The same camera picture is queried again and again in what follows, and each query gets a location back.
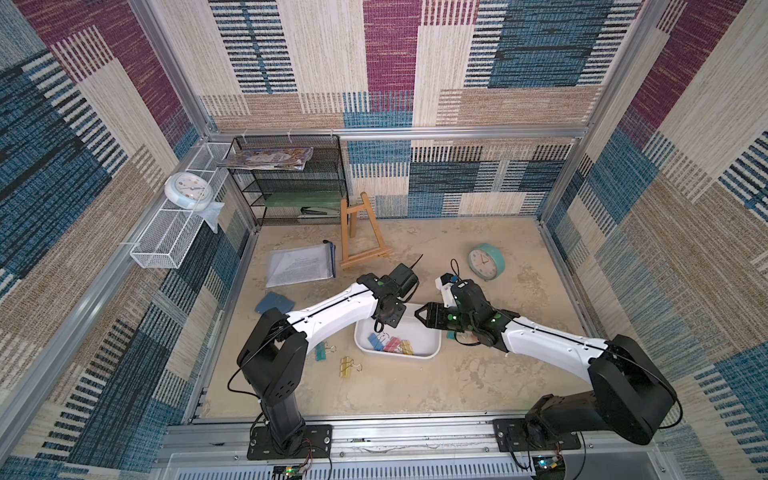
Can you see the white wire wall basket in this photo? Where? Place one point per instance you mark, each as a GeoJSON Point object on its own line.
{"type": "Point", "coordinates": [168, 237]}

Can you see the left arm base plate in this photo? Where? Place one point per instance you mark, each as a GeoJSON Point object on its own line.
{"type": "Point", "coordinates": [311, 441]}

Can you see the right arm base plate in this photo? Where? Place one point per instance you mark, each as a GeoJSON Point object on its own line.
{"type": "Point", "coordinates": [520, 435]}

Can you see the yellow binder clip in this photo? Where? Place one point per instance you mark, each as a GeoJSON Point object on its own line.
{"type": "Point", "coordinates": [406, 348]}
{"type": "Point", "coordinates": [348, 366]}

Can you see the wooden mini easel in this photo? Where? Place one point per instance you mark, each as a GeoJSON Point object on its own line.
{"type": "Point", "coordinates": [362, 239]}

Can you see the magazine on shelf top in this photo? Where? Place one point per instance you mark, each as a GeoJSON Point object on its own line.
{"type": "Point", "coordinates": [267, 159]}

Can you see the yellow binder clip front left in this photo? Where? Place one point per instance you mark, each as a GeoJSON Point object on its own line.
{"type": "Point", "coordinates": [348, 366]}

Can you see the black wire mesh shelf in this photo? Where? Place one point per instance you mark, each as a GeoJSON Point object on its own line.
{"type": "Point", "coordinates": [275, 197]}

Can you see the yellow binder clip bottom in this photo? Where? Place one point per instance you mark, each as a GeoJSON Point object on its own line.
{"type": "Point", "coordinates": [406, 348]}

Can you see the clear zip document pouch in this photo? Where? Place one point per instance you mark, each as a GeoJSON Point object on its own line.
{"type": "Point", "coordinates": [301, 265]}

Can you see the pink binder clip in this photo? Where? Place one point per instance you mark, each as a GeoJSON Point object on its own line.
{"type": "Point", "coordinates": [394, 346]}

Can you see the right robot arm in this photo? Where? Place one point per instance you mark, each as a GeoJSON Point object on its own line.
{"type": "Point", "coordinates": [628, 394]}

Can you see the green round alarm clock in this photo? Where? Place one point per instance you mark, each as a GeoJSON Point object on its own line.
{"type": "Point", "coordinates": [486, 261]}

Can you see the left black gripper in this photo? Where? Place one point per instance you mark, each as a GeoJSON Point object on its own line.
{"type": "Point", "coordinates": [394, 320]}

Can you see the blue binder clip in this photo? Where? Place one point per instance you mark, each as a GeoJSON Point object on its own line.
{"type": "Point", "coordinates": [375, 342]}

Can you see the black stapler on shelf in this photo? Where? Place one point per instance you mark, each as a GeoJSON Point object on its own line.
{"type": "Point", "coordinates": [318, 212]}

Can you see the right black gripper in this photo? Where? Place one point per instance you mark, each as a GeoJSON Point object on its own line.
{"type": "Point", "coordinates": [436, 315]}

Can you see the blue folded cloth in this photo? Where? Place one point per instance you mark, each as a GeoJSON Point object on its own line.
{"type": "Point", "coordinates": [276, 301]}

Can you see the white round clock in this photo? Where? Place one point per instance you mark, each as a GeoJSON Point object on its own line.
{"type": "Point", "coordinates": [188, 191]}

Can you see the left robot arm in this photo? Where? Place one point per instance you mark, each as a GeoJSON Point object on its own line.
{"type": "Point", "coordinates": [273, 357]}

